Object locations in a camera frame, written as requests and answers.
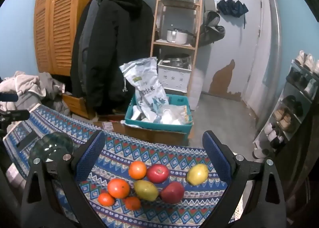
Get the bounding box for large steel pot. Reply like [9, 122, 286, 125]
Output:
[163, 54, 192, 67]

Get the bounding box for steel cooking pot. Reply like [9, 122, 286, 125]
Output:
[166, 28, 195, 45]

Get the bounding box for yellow-green apple on table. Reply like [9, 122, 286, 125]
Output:
[134, 180, 159, 202]

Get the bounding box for medium orange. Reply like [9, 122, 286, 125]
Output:
[129, 161, 147, 180]

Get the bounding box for dark folded umbrella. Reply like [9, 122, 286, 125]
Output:
[216, 0, 250, 29]

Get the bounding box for grey hanging backpack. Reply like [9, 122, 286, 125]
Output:
[199, 11, 226, 47]

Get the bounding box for dark grey jacket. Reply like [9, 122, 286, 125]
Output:
[72, 0, 101, 99]

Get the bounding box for white door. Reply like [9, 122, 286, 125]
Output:
[199, 0, 265, 103]

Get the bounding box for white patterned box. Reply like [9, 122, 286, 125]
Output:
[157, 60, 192, 93]

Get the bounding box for scalloped glass plate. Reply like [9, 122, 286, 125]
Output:
[29, 132, 74, 169]

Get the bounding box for white rice bag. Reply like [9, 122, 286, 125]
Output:
[119, 57, 169, 122]

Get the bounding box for large cardboard box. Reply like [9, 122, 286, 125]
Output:
[123, 123, 191, 147]

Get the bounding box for clear plastic bag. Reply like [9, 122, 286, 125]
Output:
[157, 105, 193, 125]

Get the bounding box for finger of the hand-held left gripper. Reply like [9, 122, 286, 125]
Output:
[0, 93, 19, 102]
[0, 110, 31, 123]

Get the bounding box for wooden louvered wardrobe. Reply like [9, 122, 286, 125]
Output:
[33, 0, 101, 77]

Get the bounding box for grey shoe rack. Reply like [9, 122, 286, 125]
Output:
[252, 59, 319, 162]

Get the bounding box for black hooded jacket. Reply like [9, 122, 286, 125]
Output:
[70, 0, 155, 116]

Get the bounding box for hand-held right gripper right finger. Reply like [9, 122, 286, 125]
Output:
[202, 130, 287, 228]

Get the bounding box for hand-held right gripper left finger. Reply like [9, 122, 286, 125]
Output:
[21, 130, 106, 228]

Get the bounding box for blue patterned tablecloth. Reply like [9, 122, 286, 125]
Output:
[4, 105, 241, 228]

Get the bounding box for teal plastic basket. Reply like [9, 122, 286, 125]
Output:
[124, 93, 194, 134]

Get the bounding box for small mandarin orange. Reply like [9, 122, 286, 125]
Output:
[98, 192, 115, 206]
[124, 197, 141, 210]

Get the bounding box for dark flat strap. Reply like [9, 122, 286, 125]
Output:
[15, 130, 38, 149]

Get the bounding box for wooden shelf rack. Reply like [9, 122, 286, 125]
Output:
[150, 0, 203, 97]

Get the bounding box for white towel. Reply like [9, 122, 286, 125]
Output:
[0, 71, 41, 110]

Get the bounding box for red apple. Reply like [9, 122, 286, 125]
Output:
[160, 182, 185, 205]
[146, 164, 169, 184]

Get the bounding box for shoe rack with shoes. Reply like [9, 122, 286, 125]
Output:
[252, 50, 319, 161]

